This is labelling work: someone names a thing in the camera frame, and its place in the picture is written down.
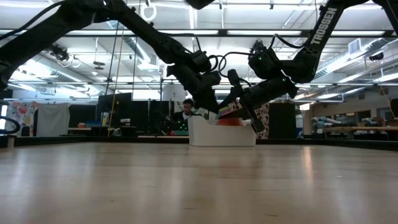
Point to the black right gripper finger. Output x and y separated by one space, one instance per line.
234 101
256 119

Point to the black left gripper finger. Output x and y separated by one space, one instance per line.
205 99
214 105

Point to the orange measuring cup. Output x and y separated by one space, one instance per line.
230 122

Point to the white plastic basket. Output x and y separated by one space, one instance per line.
217 135

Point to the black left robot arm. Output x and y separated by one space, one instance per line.
46 31

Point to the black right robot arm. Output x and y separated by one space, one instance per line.
323 25

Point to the brown dotted curtain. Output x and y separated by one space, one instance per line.
264 118

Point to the person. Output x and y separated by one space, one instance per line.
186 107

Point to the black partition panel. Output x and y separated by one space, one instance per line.
281 121

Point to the white cylinder tank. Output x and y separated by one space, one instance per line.
172 93

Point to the black screen panel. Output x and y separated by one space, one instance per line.
119 109

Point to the grey air vent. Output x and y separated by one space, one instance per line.
354 46

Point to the black ceiling speaker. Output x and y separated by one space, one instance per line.
377 56

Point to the grey hanging cloth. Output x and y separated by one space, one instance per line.
54 118

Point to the floral patterned cloth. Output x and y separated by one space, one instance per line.
21 113

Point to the black curved bar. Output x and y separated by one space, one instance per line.
15 123

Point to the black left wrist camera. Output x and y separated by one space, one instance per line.
202 60

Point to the black metal table frame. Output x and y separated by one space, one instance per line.
311 143

